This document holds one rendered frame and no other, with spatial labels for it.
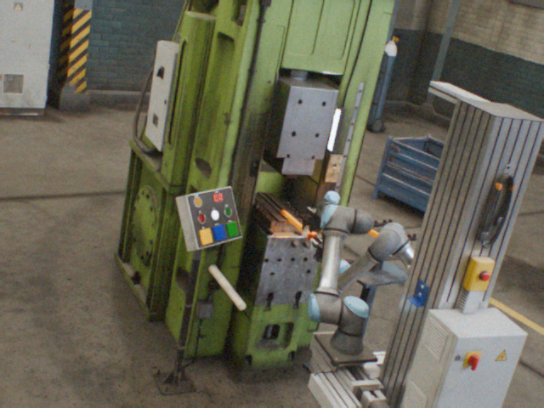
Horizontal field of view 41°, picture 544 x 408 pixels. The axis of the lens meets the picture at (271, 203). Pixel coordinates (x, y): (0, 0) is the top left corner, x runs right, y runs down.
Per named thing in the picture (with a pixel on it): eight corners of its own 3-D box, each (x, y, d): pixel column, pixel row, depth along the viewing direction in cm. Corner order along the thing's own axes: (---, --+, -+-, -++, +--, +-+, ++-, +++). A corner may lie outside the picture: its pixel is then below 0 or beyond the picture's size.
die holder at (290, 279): (309, 303, 441) (325, 235, 425) (253, 306, 423) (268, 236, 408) (271, 261, 486) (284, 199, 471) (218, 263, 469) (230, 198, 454)
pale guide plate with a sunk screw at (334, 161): (337, 182, 436) (343, 155, 431) (324, 182, 432) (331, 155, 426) (335, 181, 438) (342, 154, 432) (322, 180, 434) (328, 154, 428)
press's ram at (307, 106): (336, 160, 415) (351, 92, 401) (276, 157, 397) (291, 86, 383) (302, 137, 449) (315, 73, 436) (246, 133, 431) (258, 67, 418)
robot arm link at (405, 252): (444, 323, 353) (371, 239, 354) (448, 311, 366) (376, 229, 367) (464, 310, 347) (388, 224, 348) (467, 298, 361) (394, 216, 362)
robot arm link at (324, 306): (341, 325, 317) (359, 206, 331) (308, 319, 317) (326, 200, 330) (337, 326, 329) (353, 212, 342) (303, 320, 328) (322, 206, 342)
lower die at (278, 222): (299, 232, 424) (303, 218, 421) (269, 232, 414) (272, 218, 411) (269, 204, 458) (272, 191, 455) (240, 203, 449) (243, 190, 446)
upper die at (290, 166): (312, 175, 412) (315, 159, 408) (280, 173, 402) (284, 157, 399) (280, 150, 446) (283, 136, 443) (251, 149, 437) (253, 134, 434)
